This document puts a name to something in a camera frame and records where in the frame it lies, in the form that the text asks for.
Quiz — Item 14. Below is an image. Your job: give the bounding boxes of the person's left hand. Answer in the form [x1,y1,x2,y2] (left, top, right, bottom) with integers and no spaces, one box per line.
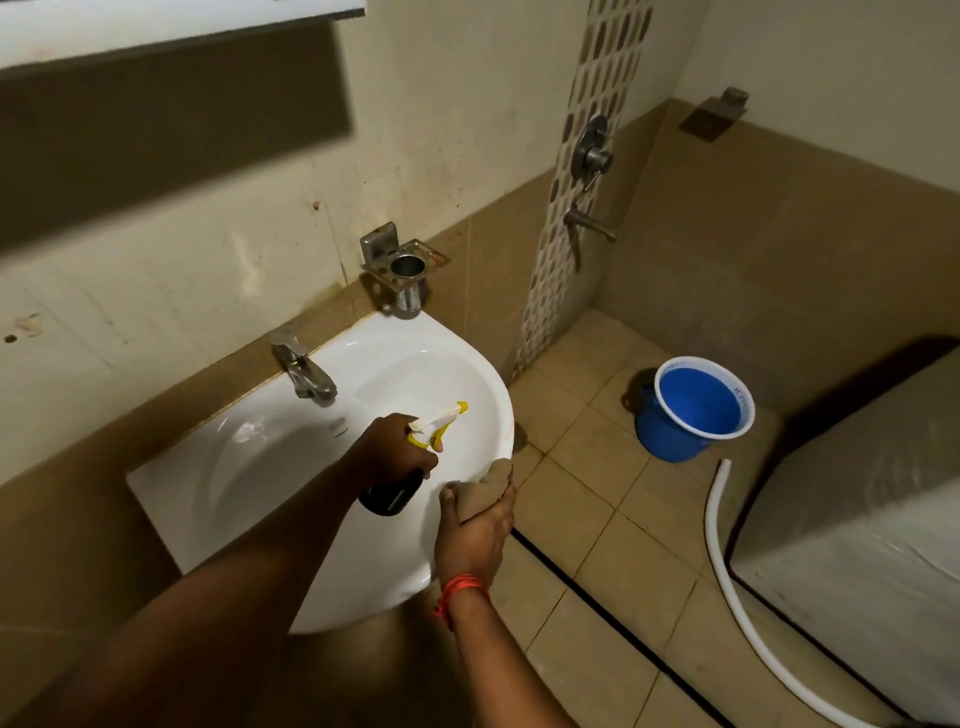
[346,414,444,490]

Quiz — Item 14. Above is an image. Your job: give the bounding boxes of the person's right hand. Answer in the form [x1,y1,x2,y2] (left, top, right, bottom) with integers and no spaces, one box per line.
[433,480,519,595]

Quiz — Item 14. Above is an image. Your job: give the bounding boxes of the brown cleaning cloth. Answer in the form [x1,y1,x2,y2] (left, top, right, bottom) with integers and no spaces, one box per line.
[447,459,516,525]

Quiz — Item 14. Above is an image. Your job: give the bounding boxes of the dark spray bottle yellow nozzle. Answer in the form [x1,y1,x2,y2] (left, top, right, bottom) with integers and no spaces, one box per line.
[358,401,471,518]

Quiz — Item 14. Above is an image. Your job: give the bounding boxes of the person's right forearm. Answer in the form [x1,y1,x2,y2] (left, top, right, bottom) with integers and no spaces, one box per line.
[444,586,580,728]

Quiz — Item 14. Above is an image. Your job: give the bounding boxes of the person's left forearm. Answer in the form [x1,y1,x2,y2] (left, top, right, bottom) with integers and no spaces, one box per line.
[0,448,376,728]

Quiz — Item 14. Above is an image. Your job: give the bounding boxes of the red wrist thread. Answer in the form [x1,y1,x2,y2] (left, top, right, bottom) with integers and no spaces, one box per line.
[433,573,492,631]

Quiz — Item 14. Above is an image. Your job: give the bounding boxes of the white ceramic wash basin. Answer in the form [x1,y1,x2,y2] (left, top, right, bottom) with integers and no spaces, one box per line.
[126,309,516,636]

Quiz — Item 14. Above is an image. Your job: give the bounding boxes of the chrome basin tap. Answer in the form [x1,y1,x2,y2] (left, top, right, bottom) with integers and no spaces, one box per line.
[270,328,339,403]

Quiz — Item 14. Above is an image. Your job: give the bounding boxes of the steel tumbler cup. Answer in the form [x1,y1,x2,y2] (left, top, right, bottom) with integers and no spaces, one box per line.
[389,253,429,316]

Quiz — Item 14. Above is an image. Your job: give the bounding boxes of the blue plastic bucket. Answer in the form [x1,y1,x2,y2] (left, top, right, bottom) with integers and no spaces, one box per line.
[633,355,756,464]

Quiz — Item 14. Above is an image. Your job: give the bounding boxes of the chrome shower mixer valve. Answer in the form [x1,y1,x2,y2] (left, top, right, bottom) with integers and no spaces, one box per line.
[569,114,615,185]

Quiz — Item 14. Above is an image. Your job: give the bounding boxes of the white mirror cabinet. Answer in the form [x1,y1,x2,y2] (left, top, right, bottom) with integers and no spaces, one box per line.
[0,0,367,72]

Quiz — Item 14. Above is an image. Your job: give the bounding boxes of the steel tumbler holder bracket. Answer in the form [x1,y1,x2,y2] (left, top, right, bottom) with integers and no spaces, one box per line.
[359,222,452,300]

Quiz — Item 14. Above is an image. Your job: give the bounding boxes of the chrome wall spout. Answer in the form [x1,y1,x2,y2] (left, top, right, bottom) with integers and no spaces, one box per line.
[563,206,620,244]

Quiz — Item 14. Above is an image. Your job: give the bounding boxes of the white flexible hose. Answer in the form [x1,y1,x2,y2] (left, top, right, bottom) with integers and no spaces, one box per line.
[703,459,882,728]

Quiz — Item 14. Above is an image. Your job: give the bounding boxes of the metal wall hook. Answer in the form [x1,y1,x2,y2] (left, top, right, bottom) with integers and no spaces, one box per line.
[678,86,751,144]

